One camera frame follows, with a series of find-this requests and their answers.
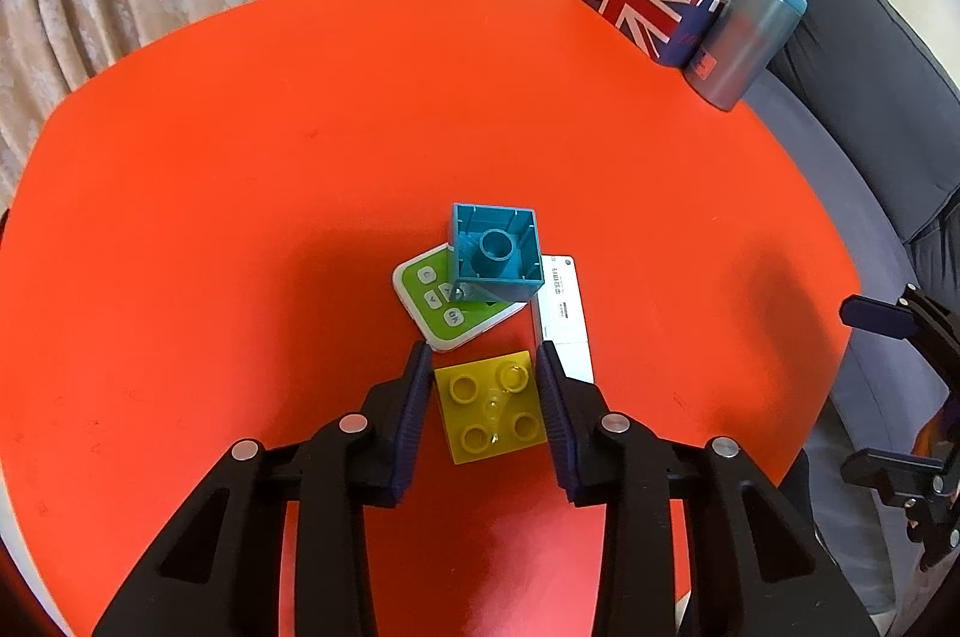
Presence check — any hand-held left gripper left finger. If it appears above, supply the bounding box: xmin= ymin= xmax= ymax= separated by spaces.
xmin=91 ymin=340 xmax=437 ymax=637

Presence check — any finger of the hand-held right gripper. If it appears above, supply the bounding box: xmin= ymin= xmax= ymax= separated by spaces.
xmin=839 ymin=283 xmax=960 ymax=384
xmin=839 ymin=448 xmax=950 ymax=504

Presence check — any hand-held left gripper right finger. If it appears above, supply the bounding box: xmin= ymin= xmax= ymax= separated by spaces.
xmin=536 ymin=340 xmax=880 ymax=637

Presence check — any yellow toy block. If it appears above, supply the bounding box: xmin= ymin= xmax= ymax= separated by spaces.
xmin=435 ymin=349 xmax=544 ymax=466

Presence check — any white flat box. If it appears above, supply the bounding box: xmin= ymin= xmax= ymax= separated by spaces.
xmin=530 ymin=256 xmax=596 ymax=385

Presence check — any green white toy remote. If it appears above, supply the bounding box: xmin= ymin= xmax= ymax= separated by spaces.
xmin=391 ymin=242 xmax=529 ymax=355

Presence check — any blue toy block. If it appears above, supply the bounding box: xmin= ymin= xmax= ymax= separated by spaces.
xmin=448 ymin=202 xmax=543 ymax=306

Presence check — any grey sofa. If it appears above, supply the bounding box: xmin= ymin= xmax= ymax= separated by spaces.
xmin=613 ymin=0 xmax=960 ymax=617

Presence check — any grey blue thermos bottle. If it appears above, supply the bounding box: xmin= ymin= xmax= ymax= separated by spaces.
xmin=682 ymin=0 xmax=809 ymax=111

